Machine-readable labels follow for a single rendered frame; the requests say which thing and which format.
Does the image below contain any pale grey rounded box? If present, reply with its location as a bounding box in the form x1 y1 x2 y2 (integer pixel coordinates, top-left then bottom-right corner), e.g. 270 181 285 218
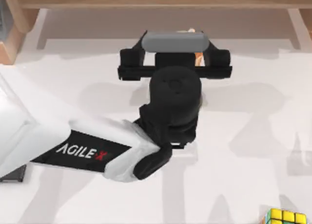
141 31 209 53

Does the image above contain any orange brown bread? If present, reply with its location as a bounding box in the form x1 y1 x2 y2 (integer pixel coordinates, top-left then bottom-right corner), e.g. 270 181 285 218
178 27 205 67

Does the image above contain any black flat square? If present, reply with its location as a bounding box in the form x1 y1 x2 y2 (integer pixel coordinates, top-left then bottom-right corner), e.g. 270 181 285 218
0 164 26 184

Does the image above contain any pale wooden shelf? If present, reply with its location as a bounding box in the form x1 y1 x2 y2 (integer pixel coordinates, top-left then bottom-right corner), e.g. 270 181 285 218
20 0 312 50

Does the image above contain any colourful puzzle cube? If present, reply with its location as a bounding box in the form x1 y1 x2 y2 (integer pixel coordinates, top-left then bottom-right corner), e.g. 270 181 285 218
264 201 308 224

